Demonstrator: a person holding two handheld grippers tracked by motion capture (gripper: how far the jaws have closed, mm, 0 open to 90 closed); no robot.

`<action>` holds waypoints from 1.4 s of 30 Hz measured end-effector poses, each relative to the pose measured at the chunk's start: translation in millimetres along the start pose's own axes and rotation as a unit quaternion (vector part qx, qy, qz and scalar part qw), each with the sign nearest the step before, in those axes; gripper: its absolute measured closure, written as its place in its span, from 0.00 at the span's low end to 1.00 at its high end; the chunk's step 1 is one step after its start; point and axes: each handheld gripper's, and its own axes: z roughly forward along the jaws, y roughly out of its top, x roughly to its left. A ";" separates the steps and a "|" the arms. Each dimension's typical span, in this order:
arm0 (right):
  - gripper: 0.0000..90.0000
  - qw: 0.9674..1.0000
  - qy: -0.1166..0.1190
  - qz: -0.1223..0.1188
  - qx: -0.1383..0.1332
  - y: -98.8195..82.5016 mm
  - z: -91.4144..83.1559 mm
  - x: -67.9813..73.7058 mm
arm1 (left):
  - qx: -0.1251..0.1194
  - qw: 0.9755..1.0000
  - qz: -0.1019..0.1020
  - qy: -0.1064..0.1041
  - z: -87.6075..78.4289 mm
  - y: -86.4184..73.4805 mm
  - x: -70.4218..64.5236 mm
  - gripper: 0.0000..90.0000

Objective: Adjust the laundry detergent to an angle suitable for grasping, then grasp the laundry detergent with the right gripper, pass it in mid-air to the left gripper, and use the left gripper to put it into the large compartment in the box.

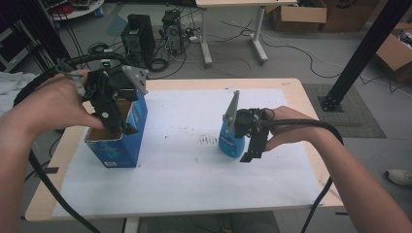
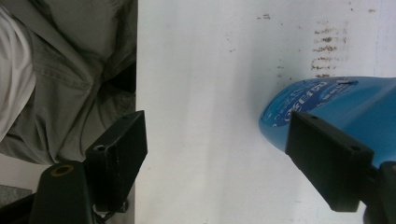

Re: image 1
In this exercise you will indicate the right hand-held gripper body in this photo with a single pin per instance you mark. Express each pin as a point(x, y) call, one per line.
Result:
point(247, 120)

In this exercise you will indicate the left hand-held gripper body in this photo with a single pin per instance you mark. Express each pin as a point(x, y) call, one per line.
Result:
point(108, 89)

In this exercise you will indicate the blue cardboard box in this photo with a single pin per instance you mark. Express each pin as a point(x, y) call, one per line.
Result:
point(124, 134)

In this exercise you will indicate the blue bottle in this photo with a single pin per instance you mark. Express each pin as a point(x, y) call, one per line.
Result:
point(228, 142)

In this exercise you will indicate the person's right hand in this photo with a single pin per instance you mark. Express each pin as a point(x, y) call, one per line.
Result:
point(290, 127)

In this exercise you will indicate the person's left hand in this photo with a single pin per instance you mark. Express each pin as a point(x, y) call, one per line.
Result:
point(56, 102)

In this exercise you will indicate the black computer tower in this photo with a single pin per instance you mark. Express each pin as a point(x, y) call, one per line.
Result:
point(138, 40)

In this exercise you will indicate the white paper sheet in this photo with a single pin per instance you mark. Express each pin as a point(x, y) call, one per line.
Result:
point(194, 181)

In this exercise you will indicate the round white table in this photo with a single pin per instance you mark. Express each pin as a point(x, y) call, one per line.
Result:
point(79, 9)

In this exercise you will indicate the grey computer tower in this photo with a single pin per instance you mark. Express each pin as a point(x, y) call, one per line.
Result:
point(172, 30)

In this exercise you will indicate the white cloth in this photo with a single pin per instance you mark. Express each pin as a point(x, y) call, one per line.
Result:
point(11, 89)

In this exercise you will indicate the grey floor mat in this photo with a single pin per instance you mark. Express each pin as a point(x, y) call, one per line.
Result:
point(346, 111)

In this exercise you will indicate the white-legged desk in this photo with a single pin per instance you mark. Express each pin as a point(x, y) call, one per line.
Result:
point(239, 19)

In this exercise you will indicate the large brown cardboard box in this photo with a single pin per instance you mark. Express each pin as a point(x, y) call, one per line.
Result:
point(350, 14)

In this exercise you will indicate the white shoe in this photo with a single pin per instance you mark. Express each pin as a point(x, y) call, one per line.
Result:
point(400, 176)

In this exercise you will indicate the open cardboard box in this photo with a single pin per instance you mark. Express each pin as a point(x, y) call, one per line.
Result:
point(395, 53)

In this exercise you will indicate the black metal stand post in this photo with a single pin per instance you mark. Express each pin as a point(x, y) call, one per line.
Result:
point(359, 58)

